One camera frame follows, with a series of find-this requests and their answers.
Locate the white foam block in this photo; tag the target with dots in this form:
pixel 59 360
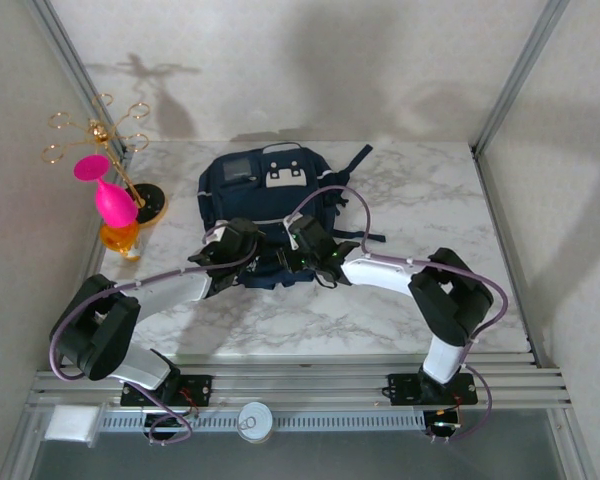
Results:
pixel 70 424

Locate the orange plastic cup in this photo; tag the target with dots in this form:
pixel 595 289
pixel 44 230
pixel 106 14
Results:
pixel 117 240

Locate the navy blue backpack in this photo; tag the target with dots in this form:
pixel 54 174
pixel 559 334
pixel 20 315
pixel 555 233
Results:
pixel 240 200

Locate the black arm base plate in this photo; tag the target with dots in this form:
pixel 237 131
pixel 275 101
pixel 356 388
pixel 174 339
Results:
pixel 405 390
pixel 200 387

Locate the aluminium table side rail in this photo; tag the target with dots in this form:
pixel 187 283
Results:
pixel 494 200
pixel 98 250

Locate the aluminium frame post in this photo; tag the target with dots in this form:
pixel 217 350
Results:
pixel 531 50
pixel 71 55

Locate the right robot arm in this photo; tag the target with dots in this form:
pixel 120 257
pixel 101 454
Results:
pixel 380 275

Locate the pink plastic goblet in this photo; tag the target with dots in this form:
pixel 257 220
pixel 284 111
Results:
pixel 115 202

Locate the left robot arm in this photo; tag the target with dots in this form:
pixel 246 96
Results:
pixel 170 290

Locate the silver tin can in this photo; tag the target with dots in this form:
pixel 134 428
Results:
pixel 255 422

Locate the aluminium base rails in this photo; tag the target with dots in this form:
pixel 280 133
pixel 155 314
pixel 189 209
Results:
pixel 305 385

